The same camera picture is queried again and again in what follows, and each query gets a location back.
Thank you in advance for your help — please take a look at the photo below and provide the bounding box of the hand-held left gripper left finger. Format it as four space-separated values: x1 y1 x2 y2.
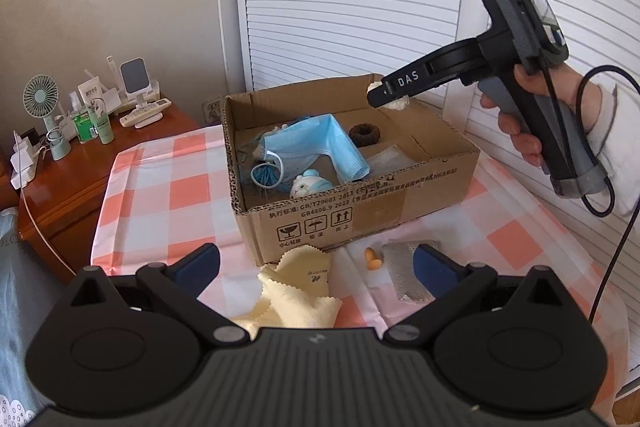
47 243 251 348

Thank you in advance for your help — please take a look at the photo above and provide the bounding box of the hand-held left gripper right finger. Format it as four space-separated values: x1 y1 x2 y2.
382 243 583 348

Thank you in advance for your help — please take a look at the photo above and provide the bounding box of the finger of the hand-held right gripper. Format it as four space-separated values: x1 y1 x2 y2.
367 57 443 108

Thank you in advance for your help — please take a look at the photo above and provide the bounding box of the white fuzzy hair tie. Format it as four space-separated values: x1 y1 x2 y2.
366 81 411 112

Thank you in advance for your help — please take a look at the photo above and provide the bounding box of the brown scrunchie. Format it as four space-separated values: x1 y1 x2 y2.
348 123 382 149

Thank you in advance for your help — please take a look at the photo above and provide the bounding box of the blue face mask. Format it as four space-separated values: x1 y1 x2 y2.
254 114 372 186

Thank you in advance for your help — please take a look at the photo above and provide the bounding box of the blue tasselled sachet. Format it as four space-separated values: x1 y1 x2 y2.
238 138 287 191

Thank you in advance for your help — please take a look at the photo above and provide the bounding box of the brown cardboard box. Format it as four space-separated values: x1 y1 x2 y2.
220 74 482 268

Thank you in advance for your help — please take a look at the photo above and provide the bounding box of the blue and white plush toy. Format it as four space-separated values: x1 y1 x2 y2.
290 169 334 200

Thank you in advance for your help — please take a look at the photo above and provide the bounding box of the person's right forearm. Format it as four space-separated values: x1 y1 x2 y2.
580 82 640 219

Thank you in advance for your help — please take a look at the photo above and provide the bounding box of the person's right hand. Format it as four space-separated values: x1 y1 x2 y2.
479 62 600 164

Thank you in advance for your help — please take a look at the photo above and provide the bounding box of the pink checked tablecloth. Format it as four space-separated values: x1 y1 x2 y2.
90 126 632 360

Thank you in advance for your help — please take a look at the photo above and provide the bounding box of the wooden nightstand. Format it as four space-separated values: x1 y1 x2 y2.
10 98 202 286

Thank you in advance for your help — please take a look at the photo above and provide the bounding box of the blue cloud print bed sheet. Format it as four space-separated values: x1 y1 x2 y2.
0 206 67 427

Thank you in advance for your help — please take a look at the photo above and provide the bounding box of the green label pump bottle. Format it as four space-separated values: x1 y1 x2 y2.
72 99 96 143

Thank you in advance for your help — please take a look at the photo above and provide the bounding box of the white stand mirror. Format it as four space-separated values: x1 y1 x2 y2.
119 58 154 108

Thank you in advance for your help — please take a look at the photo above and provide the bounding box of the white power strip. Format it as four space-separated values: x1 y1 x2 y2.
9 131 44 188

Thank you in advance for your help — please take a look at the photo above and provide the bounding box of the white cosmetic tube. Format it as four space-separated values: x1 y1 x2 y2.
77 77 104 106

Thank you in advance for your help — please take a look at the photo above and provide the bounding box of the green desk fan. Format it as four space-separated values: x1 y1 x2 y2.
22 74 74 162

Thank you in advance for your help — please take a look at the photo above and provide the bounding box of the white cable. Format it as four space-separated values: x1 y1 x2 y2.
19 186 77 277

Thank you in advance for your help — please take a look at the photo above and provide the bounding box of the white wall socket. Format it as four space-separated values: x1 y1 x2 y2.
201 95 225 124

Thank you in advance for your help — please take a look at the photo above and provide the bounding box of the black cable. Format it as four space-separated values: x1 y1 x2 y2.
542 65 640 329

